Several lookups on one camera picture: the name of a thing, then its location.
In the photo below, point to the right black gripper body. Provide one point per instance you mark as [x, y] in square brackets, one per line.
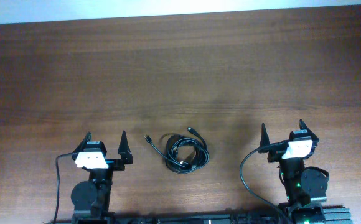
[276, 155]

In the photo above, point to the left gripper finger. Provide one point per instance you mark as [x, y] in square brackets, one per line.
[83, 143]
[124, 150]

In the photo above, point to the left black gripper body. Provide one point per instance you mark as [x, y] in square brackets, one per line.
[113, 164]

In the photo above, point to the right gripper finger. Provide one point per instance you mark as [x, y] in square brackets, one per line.
[264, 141]
[303, 126]

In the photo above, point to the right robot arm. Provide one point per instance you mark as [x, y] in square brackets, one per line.
[305, 186]

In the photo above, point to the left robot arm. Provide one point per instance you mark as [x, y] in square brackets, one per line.
[91, 198]

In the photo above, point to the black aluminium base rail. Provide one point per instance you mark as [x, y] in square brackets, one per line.
[218, 217]

